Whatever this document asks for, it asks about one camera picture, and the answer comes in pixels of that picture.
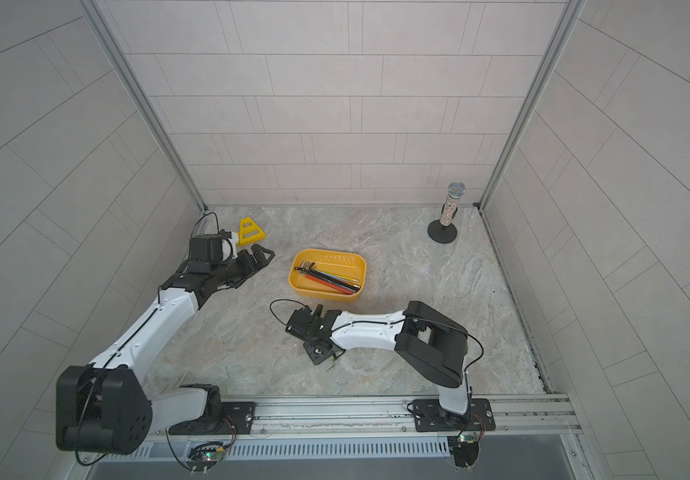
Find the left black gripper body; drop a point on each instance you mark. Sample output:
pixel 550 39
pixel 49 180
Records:
pixel 232 271

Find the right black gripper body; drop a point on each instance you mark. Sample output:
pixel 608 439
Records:
pixel 314 351

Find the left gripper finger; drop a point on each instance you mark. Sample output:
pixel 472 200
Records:
pixel 248 266
pixel 261 255

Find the long black hex key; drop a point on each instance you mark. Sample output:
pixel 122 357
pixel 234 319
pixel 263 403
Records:
pixel 313 272

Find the red hex key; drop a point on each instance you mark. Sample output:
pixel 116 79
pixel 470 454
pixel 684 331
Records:
pixel 333 286

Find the orange hex key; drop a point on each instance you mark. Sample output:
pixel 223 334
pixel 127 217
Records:
pixel 347 280

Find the blue hex key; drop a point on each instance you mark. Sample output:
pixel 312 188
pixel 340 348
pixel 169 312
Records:
pixel 351 281

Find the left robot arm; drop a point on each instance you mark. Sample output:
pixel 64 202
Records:
pixel 102 408

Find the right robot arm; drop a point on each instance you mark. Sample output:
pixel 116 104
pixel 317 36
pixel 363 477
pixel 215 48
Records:
pixel 431 343

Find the yellow plastic storage box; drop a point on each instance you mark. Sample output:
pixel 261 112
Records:
pixel 348 264

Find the yellow triangular plastic stand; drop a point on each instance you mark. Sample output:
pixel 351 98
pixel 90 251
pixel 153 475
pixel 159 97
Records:
pixel 249 232

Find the glitter microphone on stand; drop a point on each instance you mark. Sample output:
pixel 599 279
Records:
pixel 442 230

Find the left circuit board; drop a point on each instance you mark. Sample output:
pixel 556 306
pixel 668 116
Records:
pixel 202 458

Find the circuit board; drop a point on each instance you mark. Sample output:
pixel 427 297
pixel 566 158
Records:
pixel 202 458
pixel 464 450

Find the right circuit board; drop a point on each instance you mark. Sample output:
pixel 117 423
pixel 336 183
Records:
pixel 464 450

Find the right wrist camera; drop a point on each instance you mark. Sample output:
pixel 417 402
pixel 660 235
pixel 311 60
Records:
pixel 304 322

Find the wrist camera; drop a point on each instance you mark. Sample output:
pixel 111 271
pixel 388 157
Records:
pixel 208 251
pixel 304 322

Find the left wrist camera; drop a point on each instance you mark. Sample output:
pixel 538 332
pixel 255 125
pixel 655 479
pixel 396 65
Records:
pixel 208 251

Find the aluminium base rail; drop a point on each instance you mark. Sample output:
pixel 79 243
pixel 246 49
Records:
pixel 297 417

